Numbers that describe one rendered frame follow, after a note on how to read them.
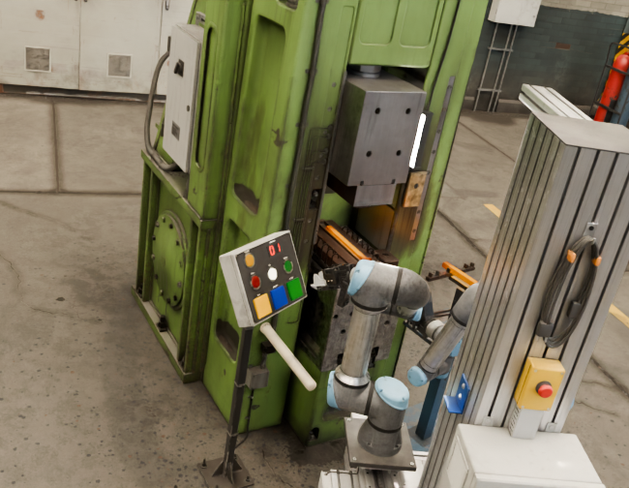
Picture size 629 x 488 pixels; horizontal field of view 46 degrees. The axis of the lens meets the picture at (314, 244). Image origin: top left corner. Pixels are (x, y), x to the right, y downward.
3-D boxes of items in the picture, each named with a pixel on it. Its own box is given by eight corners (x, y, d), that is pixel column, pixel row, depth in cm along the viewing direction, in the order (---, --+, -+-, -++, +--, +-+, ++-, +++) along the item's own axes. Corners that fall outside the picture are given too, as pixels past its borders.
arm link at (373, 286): (366, 424, 240) (402, 278, 217) (320, 412, 241) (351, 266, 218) (370, 402, 251) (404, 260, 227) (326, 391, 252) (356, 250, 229)
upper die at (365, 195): (392, 203, 319) (396, 183, 315) (352, 206, 309) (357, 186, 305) (343, 167, 351) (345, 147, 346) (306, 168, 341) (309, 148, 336)
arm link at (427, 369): (486, 307, 246) (420, 396, 274) (502, 298, 253) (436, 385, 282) (461, 283, 251) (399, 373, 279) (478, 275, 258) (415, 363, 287)
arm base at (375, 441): (404, 459, 244) (411, 435, 239) (360, 454, 242) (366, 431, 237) (398, 428, 257) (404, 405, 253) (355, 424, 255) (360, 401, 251)
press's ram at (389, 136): (421, 182, 322) (443, 92, 304) (346, 186, 303) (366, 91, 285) (370, 147, 353) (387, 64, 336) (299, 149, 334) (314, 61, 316)
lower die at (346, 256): (375, 275, 335) (379, 259, 331) (338, 280, 325) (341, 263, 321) (329, 233, 366) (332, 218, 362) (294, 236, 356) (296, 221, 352)
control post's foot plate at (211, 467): (256, 485, 333) (259, 470, 329) (211, 498, 322) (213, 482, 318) (237, 453, 350) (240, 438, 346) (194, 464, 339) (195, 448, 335)
